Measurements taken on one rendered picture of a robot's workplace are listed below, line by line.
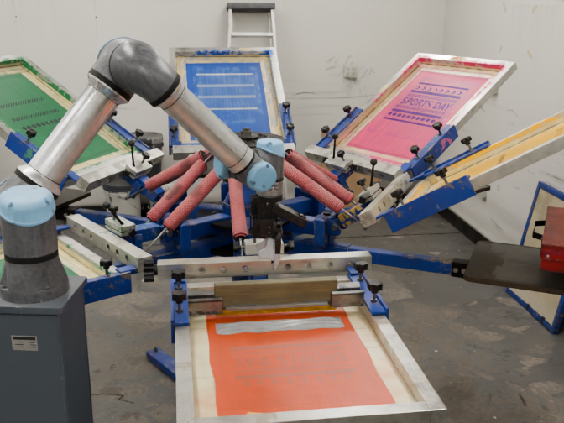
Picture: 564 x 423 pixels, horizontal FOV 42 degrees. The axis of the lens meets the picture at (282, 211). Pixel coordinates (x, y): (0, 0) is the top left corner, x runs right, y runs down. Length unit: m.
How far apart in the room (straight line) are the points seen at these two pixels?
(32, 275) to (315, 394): 0.70
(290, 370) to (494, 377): 2.19
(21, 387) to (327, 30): 4.85
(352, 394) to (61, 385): 0.67
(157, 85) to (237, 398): 0.74
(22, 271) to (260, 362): 0.63
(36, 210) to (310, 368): 0.76
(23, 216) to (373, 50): 4.93
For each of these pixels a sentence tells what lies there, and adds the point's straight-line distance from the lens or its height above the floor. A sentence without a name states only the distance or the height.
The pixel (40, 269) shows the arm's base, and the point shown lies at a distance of 1.68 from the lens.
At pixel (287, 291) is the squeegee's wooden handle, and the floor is 1.03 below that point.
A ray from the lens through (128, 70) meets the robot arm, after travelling 1.68.
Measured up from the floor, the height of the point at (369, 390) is 0.96.
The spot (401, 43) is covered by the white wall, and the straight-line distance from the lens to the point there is 6.36.
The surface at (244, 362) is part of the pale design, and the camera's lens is 1.89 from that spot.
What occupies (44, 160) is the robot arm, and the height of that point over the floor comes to 1.47.
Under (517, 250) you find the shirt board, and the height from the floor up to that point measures 0.95.
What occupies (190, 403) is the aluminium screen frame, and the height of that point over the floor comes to 0.99.
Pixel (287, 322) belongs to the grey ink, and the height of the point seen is 0.96.
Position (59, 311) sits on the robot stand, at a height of 1.19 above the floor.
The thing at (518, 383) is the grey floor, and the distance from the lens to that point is 3.90.
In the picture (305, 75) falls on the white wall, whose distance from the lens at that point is 6.19.
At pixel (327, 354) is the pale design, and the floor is 0.96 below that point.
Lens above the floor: 1.86
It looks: 17 degrees down
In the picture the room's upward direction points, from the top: 1 degrees clockwise
